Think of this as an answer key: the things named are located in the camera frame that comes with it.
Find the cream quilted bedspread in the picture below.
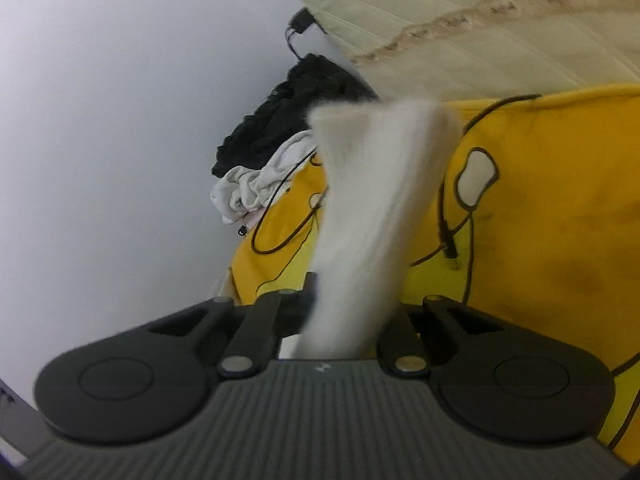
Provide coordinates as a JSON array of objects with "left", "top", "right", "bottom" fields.
[{"left": 270, "top": 0, "right": 640, "bottom": 107}]

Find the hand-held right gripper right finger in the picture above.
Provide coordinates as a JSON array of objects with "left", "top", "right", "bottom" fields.
[{"left": 375, "top": 295, "right": 507, "bottom": 379}]

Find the black charger adapter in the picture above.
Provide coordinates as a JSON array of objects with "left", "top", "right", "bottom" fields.
[{"left": 285, "top": 7, "right": 331, "bottom": 61}]

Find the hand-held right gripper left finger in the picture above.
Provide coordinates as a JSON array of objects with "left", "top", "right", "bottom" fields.
[{"left": 144, "top": 272, "right": 318, "bottom": 379}]

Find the white crumpled garment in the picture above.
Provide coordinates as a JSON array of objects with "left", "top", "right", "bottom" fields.
[{"left": 210, "top": 130, "right": 322, "bottom": 226}]

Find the black crumpled garment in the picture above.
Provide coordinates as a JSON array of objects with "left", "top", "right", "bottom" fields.
[{"left": 211, "top": 53, "right": 379, "bottom": 179}]

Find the yellow printed blanket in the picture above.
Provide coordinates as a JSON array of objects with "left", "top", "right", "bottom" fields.
[{"left": 227, "top": 82, "right": 640, "bottom": 466}]

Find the black charging cable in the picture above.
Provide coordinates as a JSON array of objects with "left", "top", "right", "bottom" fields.
[{"left": 436, "top": 180, "right": 461, "bottom": 271}]

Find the white fluffy sweater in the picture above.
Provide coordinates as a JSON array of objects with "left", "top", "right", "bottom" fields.
[{"left": 295, "top": 96, "right": 464, "bottom": 361}]

